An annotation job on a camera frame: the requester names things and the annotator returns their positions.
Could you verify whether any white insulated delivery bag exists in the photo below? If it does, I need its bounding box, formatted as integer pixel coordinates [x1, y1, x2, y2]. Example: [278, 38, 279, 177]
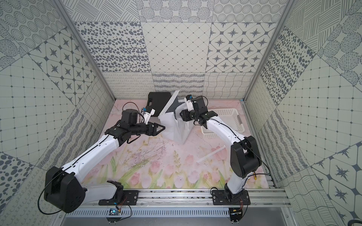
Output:
[158, 90, 194, 145]

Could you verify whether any white adhesive strip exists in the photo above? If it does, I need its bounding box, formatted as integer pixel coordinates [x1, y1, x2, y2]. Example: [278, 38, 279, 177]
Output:
[196, 146, 226, 163]

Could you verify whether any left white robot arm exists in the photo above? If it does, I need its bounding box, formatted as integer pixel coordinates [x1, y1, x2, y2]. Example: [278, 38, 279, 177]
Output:
[40, 109, 166, 213]

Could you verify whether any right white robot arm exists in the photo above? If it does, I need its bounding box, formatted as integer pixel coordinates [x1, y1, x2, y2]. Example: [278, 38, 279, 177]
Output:
[180, 95, 263, 199]

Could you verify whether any black plastic case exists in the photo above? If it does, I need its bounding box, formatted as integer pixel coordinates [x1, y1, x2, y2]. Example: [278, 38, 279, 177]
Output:
[147, 92, 172, 117]

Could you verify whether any white perforated plastic basket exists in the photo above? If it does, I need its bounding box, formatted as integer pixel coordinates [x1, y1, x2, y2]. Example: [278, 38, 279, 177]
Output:
[201, 108, 245, 139]

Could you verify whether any floral pink table mat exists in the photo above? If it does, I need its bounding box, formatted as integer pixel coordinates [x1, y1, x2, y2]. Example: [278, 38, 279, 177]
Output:
[84, 98, 269, 190]

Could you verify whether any green circuit board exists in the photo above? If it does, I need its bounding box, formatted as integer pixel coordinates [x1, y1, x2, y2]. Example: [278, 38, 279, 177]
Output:
[109, 208, 120, 216]

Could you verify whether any black controller box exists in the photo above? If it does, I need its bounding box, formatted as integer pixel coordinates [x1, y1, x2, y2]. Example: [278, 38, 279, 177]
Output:
[229, 208, 243, 223]

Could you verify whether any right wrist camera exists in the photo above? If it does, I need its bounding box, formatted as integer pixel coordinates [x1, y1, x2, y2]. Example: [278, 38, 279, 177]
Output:
[184, 95, 194, 112]

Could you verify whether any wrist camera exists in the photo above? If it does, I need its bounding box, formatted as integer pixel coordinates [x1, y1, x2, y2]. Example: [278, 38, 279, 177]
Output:
[141, 106, 155, 124]
[184, 95, 194, 112]

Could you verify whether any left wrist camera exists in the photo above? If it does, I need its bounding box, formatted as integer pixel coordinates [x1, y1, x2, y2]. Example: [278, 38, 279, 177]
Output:
[141, 106, 155, 124]

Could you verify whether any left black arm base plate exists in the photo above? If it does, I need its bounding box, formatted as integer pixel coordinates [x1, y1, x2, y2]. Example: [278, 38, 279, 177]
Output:
[98, 190, 139, 206]

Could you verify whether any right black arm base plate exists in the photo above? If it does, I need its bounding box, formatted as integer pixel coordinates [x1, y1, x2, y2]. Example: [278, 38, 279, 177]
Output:
[210, 189, 251, 206]

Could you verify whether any aluminium rail frame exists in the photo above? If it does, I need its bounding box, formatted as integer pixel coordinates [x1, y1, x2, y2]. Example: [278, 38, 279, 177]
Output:
[67, 176, 292, 223]

